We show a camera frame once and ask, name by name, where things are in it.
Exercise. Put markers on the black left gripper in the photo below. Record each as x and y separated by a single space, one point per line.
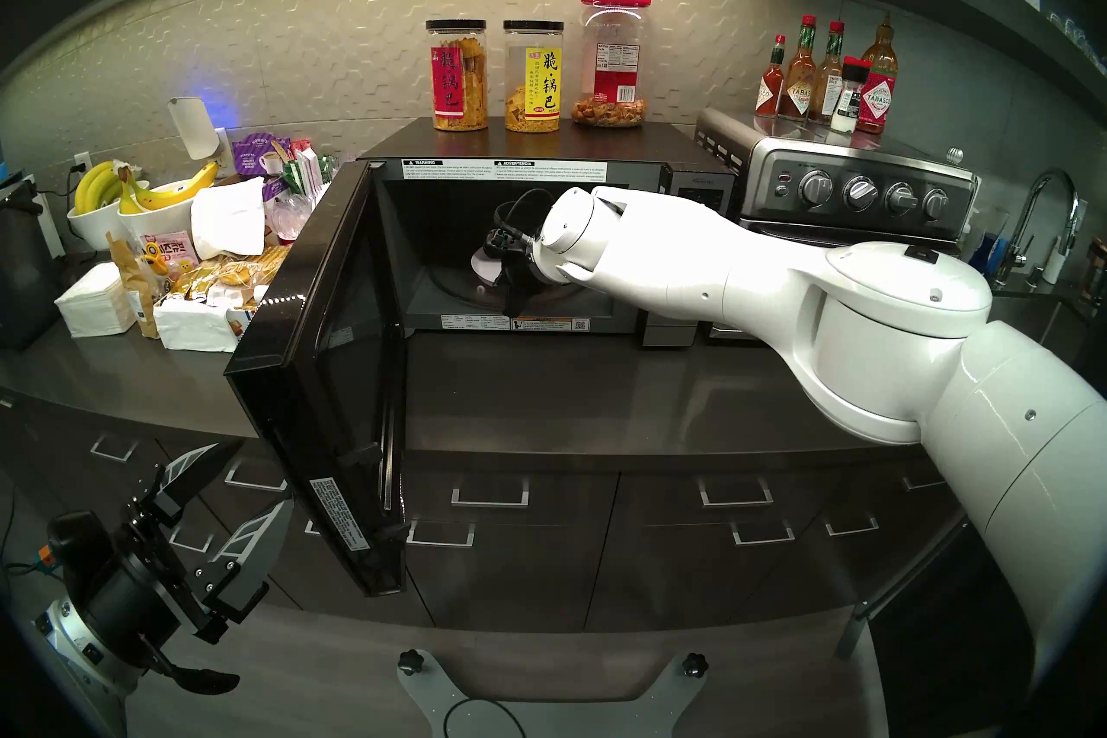
138 598

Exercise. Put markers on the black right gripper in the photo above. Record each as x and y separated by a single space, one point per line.
519 274

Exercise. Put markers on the white round plate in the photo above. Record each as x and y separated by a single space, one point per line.
484 268

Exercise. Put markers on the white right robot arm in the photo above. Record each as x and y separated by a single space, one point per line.
778 278

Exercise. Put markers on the glass microwave turntable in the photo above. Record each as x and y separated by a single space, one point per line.
450 287

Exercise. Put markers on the black microwave body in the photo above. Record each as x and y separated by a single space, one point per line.
519 140

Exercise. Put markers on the white box French flag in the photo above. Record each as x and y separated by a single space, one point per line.
238 323

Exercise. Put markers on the small white paper napkin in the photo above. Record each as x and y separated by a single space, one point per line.
195 325

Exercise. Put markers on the snack jar yellow label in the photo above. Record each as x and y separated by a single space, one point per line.
534 83

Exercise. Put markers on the snack jar red label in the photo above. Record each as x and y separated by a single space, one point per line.
457 83

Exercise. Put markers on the white plastic forks bundle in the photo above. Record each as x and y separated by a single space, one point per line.
322 204

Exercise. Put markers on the black star knob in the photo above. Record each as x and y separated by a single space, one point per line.
694 664
411 661

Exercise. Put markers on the clear cup of plastic spoons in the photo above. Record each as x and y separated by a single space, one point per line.
290 219

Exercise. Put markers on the green red tea packets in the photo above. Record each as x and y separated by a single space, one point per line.
307 166

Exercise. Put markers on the clear jar red lid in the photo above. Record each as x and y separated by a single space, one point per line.
612 53

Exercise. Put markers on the yellow wrapped cake packs pile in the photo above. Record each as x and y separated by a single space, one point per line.
233 271

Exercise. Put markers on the brown paper snack bag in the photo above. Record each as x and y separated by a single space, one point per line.
138 287

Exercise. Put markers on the white napkin stack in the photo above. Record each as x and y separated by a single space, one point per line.
93 304

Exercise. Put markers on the pink Korean snack pack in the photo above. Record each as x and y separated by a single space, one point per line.
169 250

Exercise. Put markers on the purple biscotti bag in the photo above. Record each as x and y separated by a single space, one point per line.
255 157

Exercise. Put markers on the draped white paper napkin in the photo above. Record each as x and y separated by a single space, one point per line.
229 217

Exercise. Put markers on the dark lower cabinet run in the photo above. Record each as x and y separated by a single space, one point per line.
536 572

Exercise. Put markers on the white fruit bowl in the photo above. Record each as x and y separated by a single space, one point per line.
91 226
164 219

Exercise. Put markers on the small red hot sauce bottle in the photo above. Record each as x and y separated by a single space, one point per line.
769 92

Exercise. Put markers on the ripe yellow banana bunch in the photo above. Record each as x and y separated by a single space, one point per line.
173 193

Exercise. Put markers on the stainless steel toaster oven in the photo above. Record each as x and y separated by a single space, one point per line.
830 183

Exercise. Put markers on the greenish yellow banana bunch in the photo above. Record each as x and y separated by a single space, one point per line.
91 187

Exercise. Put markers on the large orange hot sauce bottle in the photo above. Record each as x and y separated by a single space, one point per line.
878 92

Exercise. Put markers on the small silver round knob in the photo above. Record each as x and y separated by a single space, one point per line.
954 155

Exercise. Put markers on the chrome kitchen faucet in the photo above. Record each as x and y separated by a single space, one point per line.
1024 222

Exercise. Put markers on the steel sink basin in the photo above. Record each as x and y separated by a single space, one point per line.
1038 313

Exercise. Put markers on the white soap dispenser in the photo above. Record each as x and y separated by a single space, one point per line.
1053 265

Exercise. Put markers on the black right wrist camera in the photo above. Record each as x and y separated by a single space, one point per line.
503 239

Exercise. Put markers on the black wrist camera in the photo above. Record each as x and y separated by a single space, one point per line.
503 239
78 542

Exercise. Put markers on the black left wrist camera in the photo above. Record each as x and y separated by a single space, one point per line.
78 542

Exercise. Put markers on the white wall outlet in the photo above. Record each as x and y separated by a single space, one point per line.
82 163
223 153

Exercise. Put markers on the white plug-in wall device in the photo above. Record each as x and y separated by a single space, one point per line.
192 127

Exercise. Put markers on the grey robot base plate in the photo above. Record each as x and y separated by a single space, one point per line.
605 723

